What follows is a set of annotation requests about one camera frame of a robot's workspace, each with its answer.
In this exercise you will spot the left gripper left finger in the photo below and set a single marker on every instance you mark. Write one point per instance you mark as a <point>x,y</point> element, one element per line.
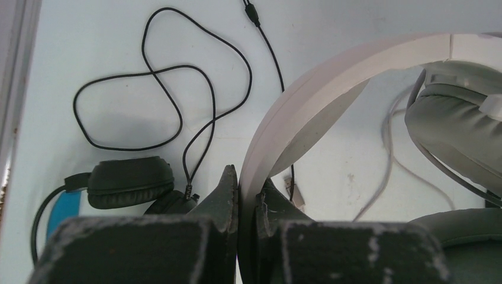
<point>198,247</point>

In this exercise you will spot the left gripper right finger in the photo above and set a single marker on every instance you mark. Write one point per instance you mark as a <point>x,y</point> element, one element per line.
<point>290,247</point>

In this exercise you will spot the white headphones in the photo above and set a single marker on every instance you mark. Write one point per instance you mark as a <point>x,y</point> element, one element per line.
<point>453,117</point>

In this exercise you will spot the black blue headphones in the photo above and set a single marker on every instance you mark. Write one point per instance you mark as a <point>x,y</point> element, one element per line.
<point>116,184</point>

